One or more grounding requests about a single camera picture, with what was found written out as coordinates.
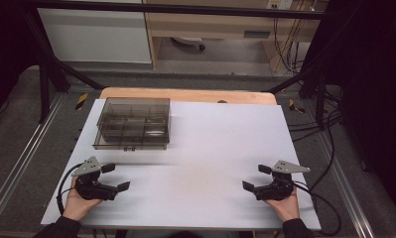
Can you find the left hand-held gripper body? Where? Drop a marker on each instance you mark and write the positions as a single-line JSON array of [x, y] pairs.
[[93, 190]]

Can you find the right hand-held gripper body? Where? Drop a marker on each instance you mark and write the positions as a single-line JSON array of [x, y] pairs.
[[278, 191]]

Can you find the white cabinet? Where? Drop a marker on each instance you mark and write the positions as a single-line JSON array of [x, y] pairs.
[[96, 33]]

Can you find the black metal crossbar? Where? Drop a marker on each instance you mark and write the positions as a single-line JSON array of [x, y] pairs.
[[185, 9]]

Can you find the black metal stand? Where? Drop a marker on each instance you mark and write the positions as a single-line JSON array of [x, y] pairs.
[[313, 82], [53, 71]]

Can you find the office chair base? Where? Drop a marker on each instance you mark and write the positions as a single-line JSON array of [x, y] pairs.
[[189, 41]]

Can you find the white power strip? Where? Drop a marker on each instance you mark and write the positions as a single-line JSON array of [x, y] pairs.
[[280, 4]]

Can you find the yellow black hazard tape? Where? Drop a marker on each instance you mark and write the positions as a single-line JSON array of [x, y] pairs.
[[81, 101], [295, 106]]

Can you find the person's right hand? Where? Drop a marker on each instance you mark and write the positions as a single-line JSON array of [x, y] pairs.
[[287, 207]]

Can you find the smoky clear plastic organizer box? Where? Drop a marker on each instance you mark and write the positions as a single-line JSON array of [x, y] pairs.
[[134, 124]]

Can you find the dark curtain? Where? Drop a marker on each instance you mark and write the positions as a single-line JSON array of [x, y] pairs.
[[7, 49], [374, 82]]

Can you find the wooden table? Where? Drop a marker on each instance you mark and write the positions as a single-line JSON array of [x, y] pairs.
[[185, 95]]

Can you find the aluminium floor rail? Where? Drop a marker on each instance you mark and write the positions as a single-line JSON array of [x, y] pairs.
[[23, 158], [346, 185]]

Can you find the wooden desk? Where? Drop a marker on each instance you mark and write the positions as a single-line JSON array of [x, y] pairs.
[[218, 28]]

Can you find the person's left hand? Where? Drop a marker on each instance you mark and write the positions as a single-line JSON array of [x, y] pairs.
[[77, 205]]

